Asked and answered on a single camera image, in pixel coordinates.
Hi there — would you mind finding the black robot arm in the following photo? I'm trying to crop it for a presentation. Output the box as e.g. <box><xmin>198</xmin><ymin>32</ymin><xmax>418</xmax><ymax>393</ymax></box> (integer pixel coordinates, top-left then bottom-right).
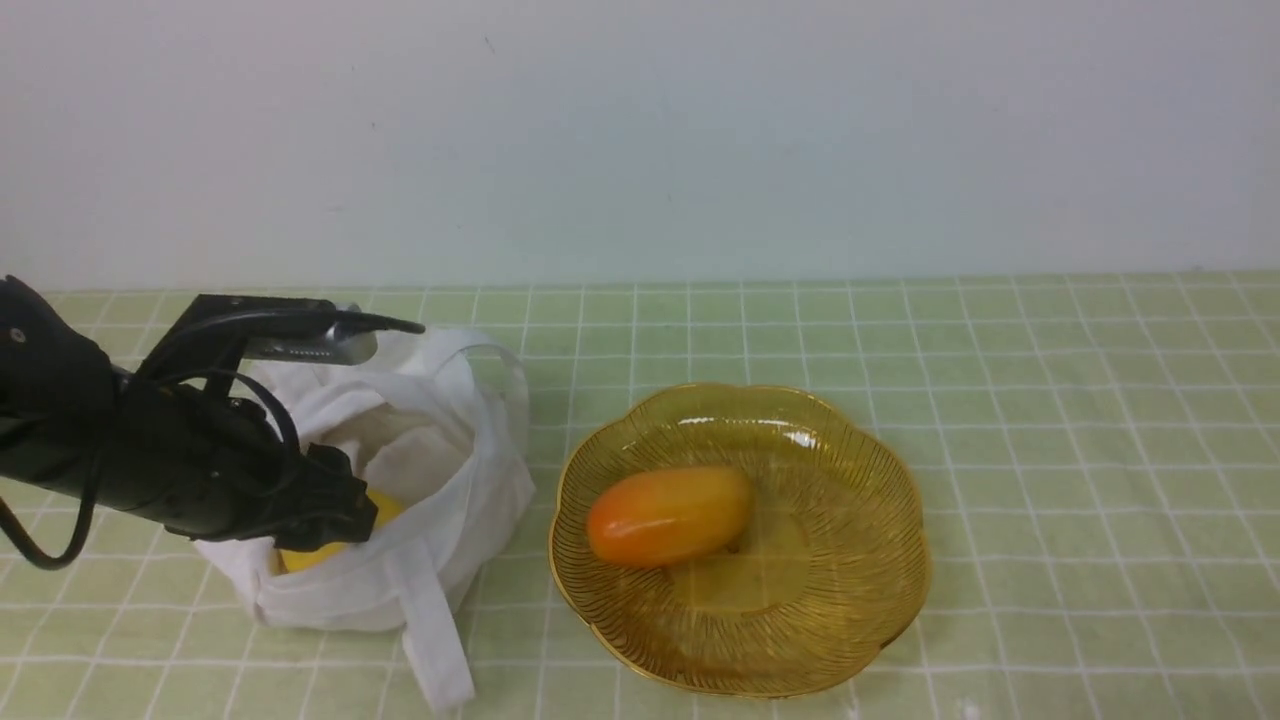
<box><xmin>3</xmin><ymin>275</ymin><xmax>381</xmax><ymax>569</ymax></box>

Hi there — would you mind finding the green checkered tablecloth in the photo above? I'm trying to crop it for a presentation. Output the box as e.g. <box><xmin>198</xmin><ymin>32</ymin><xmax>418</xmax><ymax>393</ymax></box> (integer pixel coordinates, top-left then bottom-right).
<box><xmin>1</xmin><ymin>272</ymin><xmax>1279</xmax><ymax>719</ymax></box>

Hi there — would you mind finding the yellow lemon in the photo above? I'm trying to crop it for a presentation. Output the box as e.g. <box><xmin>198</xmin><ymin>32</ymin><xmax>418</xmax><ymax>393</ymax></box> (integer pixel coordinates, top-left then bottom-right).
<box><xmin>276</xmin><ymin>489</ymin><xmax>404</xmax><ymax>574</ymax></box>

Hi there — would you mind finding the amber glass fruit plate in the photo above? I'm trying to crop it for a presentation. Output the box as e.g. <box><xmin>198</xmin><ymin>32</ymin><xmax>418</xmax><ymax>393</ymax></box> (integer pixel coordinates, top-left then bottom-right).
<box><xmin>548</xmin><ymin>383</ymin><xmax>932</xmax><ymax>700</ymax></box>

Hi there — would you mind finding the white cloth tote bag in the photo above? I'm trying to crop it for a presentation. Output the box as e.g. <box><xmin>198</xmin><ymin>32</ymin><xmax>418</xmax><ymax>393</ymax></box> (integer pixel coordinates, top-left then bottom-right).
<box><xmin>195</xmin><ymin>327</ymin><xmax>534</xmax><ymax>714</ymax></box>

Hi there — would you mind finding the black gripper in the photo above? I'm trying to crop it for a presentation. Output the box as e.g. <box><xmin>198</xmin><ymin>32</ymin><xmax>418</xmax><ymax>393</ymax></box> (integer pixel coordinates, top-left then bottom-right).
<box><xmin>100</xmin><ymin>382</ymin><xmax>379</xmax><ymax>550</ymax></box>

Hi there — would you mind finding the orange oblong fruit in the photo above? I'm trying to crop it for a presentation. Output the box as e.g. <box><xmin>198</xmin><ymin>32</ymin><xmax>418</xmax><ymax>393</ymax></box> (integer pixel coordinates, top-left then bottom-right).
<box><xmin>586</xmin><ymin>466</ymin><xmax>756</xmax><ymax>569</ymax></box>

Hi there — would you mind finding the black cable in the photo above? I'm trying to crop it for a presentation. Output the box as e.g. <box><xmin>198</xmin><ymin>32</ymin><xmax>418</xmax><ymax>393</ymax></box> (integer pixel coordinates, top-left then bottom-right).
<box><xmin>0</xmin><ymin>370</ymin><xmax>301</xmax><ymax>571</ymax></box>

